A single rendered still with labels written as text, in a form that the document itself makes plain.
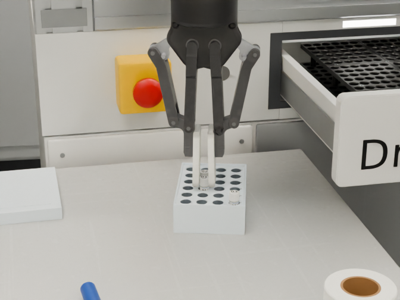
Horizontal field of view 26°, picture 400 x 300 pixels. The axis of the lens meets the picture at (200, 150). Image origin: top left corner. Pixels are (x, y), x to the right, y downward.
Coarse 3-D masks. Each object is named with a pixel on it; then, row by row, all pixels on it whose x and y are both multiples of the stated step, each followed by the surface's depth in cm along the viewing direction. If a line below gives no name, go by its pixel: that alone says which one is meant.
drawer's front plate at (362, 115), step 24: (360, 96) 96; (384, 96) 97; (336, 120) 98; (360, 120) 97; (384, 120) 98; (336, 144) 99; (360, 144) 98; (336, 168) 99; (360, 168) 100; (384, 168) 100
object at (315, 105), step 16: (288, 48) 130; (288, 64) 121; (288, 80) 121; (304, 80) 114; (288, 96) 121; (304, 96) 114; (320, 96) 108; (304, 112) 115; (320, 112) 108; (320, 128) 109
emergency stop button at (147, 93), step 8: (144, 80) 113; (152, 80) 113; (136, 88) 113; (144, 88) 113; (152, 88) 113; (160, 88) 113; (136, 96) 113; (144, 96) 113; (152, 96) 113; (160, 96) 114; (144, 104) 114; (152, 104) 114
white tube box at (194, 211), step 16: (224, 176) 109; (240, 176) 109; (176, 192) 104; (192, 192) 104; (208, 192) 104; (224, 192) 104; (240, 192) 104; (176, 208) 101; (192, 208) 101; (208, 208) 101; (224, 208) 100; (240, 208) 100; (176, 224) 102; (192, 224) 101; (208, 224) 101; (224, 224) 101; (240, 224) 101
